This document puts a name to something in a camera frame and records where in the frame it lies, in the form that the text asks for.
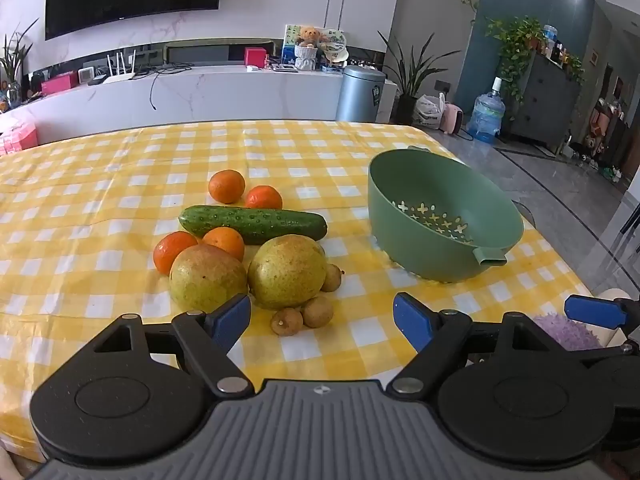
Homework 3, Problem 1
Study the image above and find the large yellow-green pear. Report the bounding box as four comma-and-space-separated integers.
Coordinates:
169, 243, 249, 313
247, 235, 328, 310

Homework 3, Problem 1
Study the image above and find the slender potted plant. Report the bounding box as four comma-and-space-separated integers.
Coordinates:
0, 17, 40, 107

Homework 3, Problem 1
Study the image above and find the orange tangerine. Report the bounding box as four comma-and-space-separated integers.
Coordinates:
208, 169, 247, 205
153, 231, 199, 276
244, 185, 283, 210
202, 227, 246, 262

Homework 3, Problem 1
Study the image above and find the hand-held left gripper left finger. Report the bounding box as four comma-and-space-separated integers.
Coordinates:
92, 294, 256, 398

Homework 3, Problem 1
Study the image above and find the cluttered shoe shelf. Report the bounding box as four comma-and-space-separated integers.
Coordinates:
570, 92, 632, 182

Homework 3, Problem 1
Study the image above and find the leafy potted vine plant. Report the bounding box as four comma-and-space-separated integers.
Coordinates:
485, 16, 547, 117

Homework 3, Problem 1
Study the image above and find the brown longan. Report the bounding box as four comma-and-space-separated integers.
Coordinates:
302, 294, 335, 329
270, 307, 305, 336
320, 264, 343, 293

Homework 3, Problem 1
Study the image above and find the purple fuzzy cloth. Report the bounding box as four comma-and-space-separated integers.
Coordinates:
533, 312, 603, 352

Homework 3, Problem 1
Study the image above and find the green colander bowl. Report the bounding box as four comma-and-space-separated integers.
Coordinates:
368, 146, 525, 283

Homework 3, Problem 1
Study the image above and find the grey drawer cabinet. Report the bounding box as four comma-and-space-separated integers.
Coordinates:
510, 52, 584, 149

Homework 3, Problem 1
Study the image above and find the transparent chair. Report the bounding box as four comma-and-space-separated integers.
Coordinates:
512, 200, 539, 229

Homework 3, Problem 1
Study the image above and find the blue green printed box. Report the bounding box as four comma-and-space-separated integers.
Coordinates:
282, 24, 306, 64

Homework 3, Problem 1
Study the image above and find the silver pedal trash can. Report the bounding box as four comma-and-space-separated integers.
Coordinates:
335, 65, 387, 124

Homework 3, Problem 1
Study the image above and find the green cucumber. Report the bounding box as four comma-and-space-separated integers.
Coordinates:
178, 205, 328, 244

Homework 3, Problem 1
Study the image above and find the white marble tv console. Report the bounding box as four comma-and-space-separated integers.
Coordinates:
0, 62, 397, 147

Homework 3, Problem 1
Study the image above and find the pink checkered box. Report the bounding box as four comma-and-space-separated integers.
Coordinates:
0, 112, 40, 156

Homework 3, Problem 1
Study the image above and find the pink rectangular box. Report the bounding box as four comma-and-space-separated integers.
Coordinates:
41, 71, 80, 96

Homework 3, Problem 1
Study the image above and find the blue water jug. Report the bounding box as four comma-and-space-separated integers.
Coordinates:
466, 77, 505, 144

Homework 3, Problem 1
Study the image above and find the white plastic bag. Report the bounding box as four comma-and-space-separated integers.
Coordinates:
414, 92, 446, 129

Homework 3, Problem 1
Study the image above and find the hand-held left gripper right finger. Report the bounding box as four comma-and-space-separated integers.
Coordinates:
385, 292, 558, 398

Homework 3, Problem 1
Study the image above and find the black cable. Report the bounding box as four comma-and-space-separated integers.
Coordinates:
149, 62, 194, 111

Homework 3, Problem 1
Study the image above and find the white wifi router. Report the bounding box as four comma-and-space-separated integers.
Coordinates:
102, 50, 139, 82

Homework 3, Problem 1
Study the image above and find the long-leaved potted plant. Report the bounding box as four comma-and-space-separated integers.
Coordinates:
377, 30, 461, 124

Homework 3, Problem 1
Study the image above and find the pink space heater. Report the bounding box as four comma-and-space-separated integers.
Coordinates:
440, 102, 464, 135

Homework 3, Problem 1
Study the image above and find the yellow checkered tablecloth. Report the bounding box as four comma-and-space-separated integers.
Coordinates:
0, 120, 595, 463

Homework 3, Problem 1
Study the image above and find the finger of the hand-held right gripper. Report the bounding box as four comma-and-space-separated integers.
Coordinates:
582, 341, 640, 367
564, 295, 640, 328

